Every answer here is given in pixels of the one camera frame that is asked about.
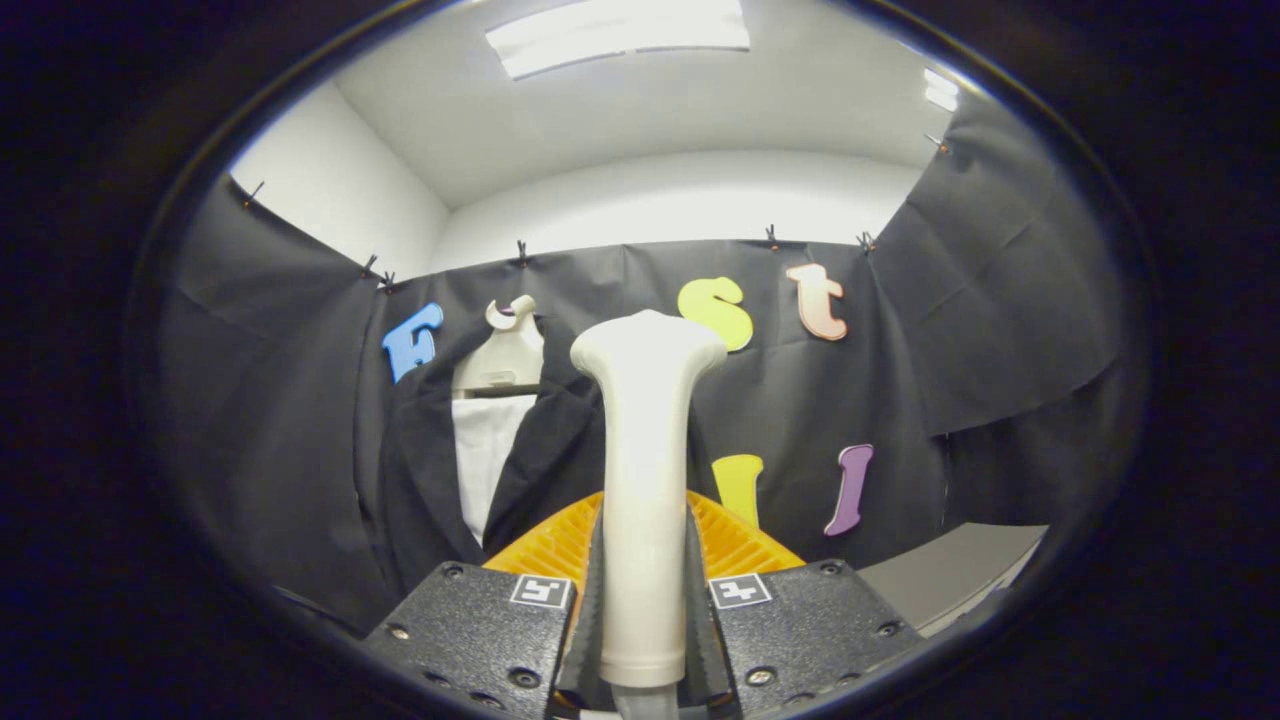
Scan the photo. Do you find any white shirt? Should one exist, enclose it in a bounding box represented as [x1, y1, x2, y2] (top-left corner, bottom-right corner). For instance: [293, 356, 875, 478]
[452, 395, 539, 546]

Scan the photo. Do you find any black suit jacket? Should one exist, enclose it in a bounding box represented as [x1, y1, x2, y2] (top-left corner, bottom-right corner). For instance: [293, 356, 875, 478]
[352, 318, 611, 631]

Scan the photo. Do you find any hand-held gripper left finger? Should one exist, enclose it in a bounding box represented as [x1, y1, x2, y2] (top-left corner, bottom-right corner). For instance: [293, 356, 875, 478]
[362, 490, 606, 720]

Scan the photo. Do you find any white garment steamer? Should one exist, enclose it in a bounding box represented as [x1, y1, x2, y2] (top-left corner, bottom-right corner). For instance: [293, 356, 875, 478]
[570, 310, 729, 720]

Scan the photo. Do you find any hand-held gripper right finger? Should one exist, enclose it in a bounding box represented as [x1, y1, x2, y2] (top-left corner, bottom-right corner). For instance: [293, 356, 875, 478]
[685, 490, 926, 720]

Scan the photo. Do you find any large ceiling light panel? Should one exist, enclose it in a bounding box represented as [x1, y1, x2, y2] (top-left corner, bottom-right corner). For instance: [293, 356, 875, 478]
[486, 0, 751, 81]

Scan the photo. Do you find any grey cabinet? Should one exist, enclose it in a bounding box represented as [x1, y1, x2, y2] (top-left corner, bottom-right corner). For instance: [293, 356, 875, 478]
[858, 522, 1049, 638]

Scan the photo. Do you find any white plastic clothes hanger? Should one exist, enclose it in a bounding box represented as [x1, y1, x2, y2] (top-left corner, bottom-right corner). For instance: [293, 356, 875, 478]
[452, 295, 547, 398]

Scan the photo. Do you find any black backdrop cloth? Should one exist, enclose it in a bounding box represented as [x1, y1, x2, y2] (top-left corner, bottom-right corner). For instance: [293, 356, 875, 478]
[155, 90, 1151, 641]

